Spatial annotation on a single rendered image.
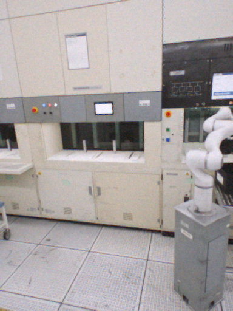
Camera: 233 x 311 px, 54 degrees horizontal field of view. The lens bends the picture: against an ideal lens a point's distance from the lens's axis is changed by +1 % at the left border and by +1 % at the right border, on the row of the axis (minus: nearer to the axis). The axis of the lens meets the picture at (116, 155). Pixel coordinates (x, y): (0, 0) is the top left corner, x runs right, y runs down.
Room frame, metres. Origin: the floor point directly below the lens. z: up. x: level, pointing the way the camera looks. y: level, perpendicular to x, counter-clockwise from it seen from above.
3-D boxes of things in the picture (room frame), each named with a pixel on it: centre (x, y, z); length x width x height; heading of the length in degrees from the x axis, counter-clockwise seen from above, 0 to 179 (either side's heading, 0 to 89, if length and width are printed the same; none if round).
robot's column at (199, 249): (1.43, -0.58, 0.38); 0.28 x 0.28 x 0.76; 29
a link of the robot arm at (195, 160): (1.45, -0.56, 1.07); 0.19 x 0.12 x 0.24; 53
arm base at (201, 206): (1.43, -0.58, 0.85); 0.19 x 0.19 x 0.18
